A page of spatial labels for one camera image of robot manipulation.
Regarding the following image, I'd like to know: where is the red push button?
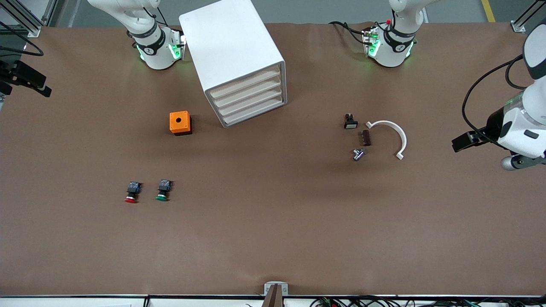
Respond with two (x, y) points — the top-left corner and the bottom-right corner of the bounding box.
(124, 181), (142, 204)

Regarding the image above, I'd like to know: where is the green push button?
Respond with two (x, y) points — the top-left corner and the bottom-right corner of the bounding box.
(155, 179), (173, 202)

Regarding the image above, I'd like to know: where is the aluminium frame profile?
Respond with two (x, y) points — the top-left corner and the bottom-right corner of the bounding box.
(0, 0), (42, 38)
(511, 0), (546, 33)

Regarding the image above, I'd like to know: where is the white curved plastic bracket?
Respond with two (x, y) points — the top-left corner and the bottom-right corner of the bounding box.
(366, 120), (407, 161)

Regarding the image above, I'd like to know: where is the orange button enclosure box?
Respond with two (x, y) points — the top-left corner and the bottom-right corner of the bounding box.
(169, 111), (192, 136)

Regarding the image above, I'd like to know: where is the black base cable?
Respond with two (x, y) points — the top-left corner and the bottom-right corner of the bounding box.
(328, 20), (368, 44)

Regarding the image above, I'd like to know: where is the black cable bundle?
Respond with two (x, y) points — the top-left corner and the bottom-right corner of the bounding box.
(309, 295), (546, 307)

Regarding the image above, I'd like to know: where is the white table edge rail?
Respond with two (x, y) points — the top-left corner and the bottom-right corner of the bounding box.
(0, 295), (546, 307)

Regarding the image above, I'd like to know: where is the brown post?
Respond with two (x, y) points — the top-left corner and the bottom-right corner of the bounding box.
(261, 285), (285, 307)

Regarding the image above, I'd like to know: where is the grey metal bracket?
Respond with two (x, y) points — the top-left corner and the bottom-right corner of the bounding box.
(264, 282), (289, 296)

